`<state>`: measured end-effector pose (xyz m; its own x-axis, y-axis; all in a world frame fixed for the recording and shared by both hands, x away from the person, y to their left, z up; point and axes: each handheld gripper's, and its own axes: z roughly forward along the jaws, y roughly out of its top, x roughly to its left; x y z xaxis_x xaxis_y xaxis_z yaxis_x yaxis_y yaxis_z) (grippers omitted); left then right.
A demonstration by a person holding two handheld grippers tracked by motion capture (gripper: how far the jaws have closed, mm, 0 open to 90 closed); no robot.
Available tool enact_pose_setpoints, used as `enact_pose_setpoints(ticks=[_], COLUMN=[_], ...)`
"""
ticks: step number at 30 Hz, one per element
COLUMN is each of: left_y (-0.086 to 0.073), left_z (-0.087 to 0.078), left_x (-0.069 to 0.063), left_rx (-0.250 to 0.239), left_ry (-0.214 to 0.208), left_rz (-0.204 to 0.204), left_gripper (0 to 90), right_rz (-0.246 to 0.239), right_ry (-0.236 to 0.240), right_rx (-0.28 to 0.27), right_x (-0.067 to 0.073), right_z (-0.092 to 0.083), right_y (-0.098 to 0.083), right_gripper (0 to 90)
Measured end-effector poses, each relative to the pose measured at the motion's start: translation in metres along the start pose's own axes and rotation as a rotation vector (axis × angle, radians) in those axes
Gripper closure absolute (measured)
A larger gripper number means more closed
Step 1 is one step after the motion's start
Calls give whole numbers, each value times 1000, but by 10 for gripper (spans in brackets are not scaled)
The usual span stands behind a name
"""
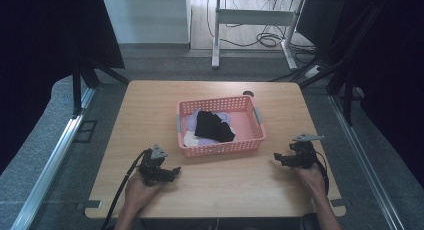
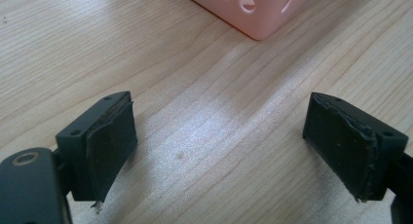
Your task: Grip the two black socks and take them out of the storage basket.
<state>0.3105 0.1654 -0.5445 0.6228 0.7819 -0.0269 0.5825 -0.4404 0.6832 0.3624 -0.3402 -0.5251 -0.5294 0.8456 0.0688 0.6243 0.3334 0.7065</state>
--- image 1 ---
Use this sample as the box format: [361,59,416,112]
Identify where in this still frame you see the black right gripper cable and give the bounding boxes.
[313,151,331,195]

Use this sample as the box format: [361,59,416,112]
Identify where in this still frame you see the dark cabinet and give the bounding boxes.
[295,0,345,48]

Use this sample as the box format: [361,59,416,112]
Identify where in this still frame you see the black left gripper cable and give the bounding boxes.
[99,148,153,230]

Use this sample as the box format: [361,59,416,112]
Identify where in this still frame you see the black floor plate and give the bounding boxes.
[73,119,99,144]

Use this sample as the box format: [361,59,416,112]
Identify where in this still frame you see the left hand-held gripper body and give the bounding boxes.
[138,144,169,186]

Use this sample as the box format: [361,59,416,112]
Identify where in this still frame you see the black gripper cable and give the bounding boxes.
[313,151,331,195]
[99,148,153,230]

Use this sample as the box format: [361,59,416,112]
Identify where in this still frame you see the pink plastic basket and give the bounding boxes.
[175,95,267,158]

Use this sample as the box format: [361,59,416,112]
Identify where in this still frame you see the white desk frame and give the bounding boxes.
[211,0,306,71]

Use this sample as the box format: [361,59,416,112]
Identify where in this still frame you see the aluminium floor rail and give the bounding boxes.
[9,87,97,230]
[327,95,406,230]

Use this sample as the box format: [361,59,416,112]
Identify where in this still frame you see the white cloth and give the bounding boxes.
[182,130,202,148]

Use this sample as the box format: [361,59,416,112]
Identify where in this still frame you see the person's right hand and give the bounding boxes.
[294,163,328,200]

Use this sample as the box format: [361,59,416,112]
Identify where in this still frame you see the black floor cables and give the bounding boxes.
[205,0,318,56]

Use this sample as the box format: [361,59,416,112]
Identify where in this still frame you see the lavender cloth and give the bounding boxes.
[184,109,232,148]

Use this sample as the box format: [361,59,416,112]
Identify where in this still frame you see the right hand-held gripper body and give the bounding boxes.
[288,133,326,170]

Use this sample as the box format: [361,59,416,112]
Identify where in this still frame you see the black metal stand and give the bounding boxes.
[71,54,131,117]
[269,3,384,127]

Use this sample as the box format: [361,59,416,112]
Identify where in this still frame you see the person's left hand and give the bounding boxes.
[124,171,165,215]

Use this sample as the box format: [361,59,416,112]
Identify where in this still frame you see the black curtain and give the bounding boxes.
[0,0,126,175]
[328,0,424,188]

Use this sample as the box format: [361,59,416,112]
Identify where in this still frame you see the black cloth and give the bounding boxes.
[194,110,236,144]

